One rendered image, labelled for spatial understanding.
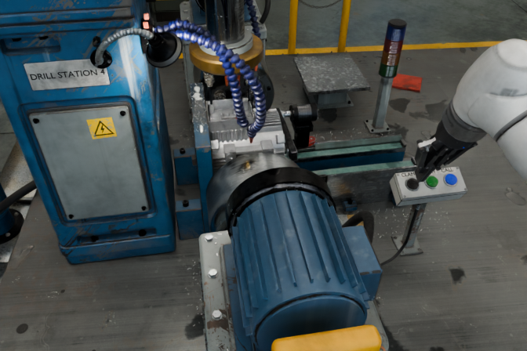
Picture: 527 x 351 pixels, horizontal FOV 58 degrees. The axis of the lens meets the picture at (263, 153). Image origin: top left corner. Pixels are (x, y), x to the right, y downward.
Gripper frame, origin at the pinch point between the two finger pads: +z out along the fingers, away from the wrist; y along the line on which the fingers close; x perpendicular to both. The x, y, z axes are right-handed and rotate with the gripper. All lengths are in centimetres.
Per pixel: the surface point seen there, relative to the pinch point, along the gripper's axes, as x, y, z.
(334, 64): -74, -6, 54
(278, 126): -23.4, 29.1, 13.8
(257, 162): -6.3, 38.1, -0.3
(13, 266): -1, 104, 37
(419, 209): 3.4, -4.6, 17.9
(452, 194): 3.5, -9.9, 9.1
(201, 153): -14, 50, 7
